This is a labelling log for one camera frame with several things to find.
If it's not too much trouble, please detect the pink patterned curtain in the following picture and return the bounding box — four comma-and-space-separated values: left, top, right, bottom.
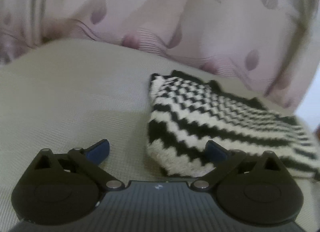
1, 0, 319, 110

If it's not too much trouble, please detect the grey woven mattress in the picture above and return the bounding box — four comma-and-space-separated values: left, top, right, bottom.
0, 38, 320, 232

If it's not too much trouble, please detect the black white striped knit garment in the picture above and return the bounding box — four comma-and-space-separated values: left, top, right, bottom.
146, 70, 319, 179

